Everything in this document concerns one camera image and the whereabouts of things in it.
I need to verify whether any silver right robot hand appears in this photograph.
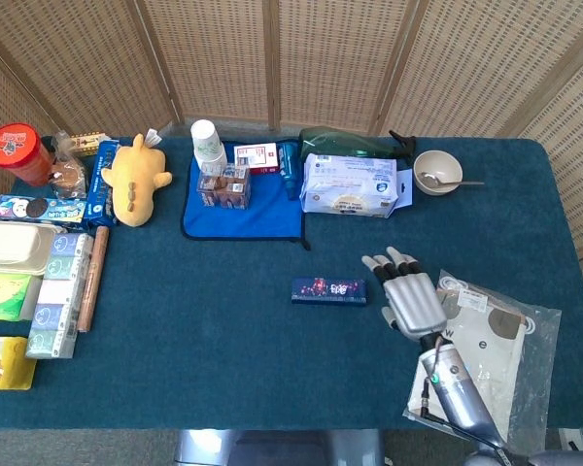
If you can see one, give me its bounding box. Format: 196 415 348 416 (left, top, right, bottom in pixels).
360 246 449 340

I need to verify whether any blue cardboard glasses box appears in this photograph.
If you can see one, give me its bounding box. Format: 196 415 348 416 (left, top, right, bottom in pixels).
291 276 368 306

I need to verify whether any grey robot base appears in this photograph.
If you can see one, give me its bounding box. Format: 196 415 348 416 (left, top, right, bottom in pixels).
174 428 386 466

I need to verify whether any yellow snack bag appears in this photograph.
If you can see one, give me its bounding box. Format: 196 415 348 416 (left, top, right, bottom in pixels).
0 335 38 391

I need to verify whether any green packet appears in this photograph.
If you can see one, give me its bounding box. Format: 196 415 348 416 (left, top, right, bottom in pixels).
0 272 33 323

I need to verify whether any clear bag with cream garment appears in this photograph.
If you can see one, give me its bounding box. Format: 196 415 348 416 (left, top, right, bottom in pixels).
402 269 563 446

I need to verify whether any pastel pocket tissue multipack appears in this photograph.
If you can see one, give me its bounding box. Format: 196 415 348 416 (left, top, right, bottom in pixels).
25 232 95 361

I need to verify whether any metal spoon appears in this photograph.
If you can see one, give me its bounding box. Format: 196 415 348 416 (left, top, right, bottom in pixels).
418 171 486 188

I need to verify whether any white wet wipes pack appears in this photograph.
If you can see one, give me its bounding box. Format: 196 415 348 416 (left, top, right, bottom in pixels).
298 152 400 220

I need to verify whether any white clamshell food container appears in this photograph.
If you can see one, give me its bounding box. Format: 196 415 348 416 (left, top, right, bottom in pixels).
0 220 57 279

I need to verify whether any beige bowl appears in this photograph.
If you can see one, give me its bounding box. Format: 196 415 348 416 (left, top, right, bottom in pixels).
412 150 464 197

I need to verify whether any wooden rolling pin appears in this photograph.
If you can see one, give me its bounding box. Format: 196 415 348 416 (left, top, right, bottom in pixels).
75 225 111 334

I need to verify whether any green bag behind tissues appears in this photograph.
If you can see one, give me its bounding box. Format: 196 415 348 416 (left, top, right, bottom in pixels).
297 125 418 162

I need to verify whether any blue sandwich cookie box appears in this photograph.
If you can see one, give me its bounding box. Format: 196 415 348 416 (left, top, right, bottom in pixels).
0 193 88 231

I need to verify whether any blue plastic bottle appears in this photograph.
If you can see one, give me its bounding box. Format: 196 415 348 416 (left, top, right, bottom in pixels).
277 141 300 202

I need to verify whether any blue cloth with black trim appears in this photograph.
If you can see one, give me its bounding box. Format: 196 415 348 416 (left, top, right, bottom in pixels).
181 140 313 252

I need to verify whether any red and white small box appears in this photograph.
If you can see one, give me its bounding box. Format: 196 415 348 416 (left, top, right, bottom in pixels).
232 141 282 177

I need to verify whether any clear bag of pastry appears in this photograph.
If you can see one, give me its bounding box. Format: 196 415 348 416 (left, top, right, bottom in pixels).
48 131 89 201

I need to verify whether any clear coffee capsule box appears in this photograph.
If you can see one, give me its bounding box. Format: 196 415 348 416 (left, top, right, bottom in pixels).
195 161 253 212

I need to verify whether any long blue biscuit box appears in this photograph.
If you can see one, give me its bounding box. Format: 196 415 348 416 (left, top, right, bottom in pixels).
84 139 123 231

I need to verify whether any red lidded canister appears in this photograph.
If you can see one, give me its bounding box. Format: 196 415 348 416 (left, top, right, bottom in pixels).
0 122 55 188

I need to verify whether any yellow plush toy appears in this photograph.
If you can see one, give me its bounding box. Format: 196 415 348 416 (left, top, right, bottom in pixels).
100 128 174 230

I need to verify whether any woven folding screen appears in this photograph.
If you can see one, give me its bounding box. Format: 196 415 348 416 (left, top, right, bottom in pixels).
0 0 583 350

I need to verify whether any small beige box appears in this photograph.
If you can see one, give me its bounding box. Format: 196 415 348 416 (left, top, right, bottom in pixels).
67 132 114 158

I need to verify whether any white paper cup stack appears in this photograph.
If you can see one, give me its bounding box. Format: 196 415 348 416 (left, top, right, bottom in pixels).
189 118 229 172

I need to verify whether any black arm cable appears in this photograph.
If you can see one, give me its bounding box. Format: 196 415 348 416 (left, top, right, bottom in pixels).
420 339 531 462

